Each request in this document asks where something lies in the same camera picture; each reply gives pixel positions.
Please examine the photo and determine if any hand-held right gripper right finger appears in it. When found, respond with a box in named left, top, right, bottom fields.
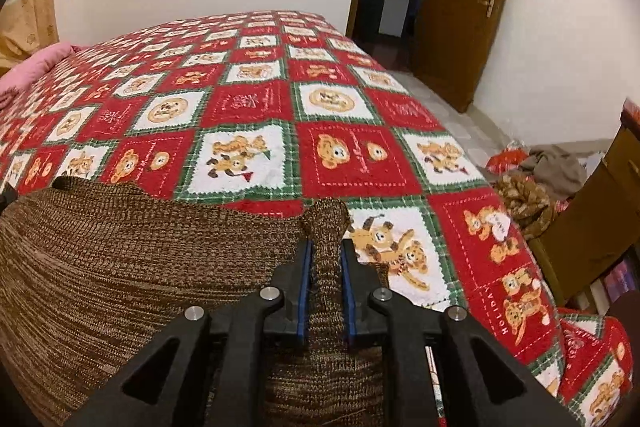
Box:
left=340, top=238, right=578, bottom=427

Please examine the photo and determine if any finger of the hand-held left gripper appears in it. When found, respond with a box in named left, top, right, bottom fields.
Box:
left=0, top=183, right=19, bottom=214

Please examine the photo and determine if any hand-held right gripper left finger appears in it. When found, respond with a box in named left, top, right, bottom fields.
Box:
left=62, top=237, right=316, bottom=427

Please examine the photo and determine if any brown knitted sweater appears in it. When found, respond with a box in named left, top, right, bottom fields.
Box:
left=0, top=177, right=396, bottom=427

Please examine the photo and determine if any pink folded blanket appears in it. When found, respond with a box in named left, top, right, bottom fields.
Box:
left=0, top=43, right=76, bottom=108

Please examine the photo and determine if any beige patterned curtain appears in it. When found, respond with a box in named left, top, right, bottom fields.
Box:
left=0, top=0, right=60, bottom=75

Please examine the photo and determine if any red bear printed blanket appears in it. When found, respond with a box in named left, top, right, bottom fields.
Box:
left=0, top=10, right=633, bottom=427

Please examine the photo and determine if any brown patterned cloth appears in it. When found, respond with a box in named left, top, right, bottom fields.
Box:
left=492, top=174, right=556, bottom=240

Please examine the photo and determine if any red plastic bag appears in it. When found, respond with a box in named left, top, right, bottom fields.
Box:
left=486, top=148, right=528, bottom=172

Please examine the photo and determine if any grey cloth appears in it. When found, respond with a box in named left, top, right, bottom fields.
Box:
left=520, top=145, right=588, bottom=200

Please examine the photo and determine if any brown wooden cabinet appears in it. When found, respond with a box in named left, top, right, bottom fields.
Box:
left=530, top=124, right=640, bottom=308

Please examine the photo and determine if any brown wooden door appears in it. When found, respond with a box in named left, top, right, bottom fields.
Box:
left=412, top=0, right=518, bottom=114

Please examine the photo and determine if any red box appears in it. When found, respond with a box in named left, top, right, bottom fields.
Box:
left=621, top=98, right=640, bottom=138

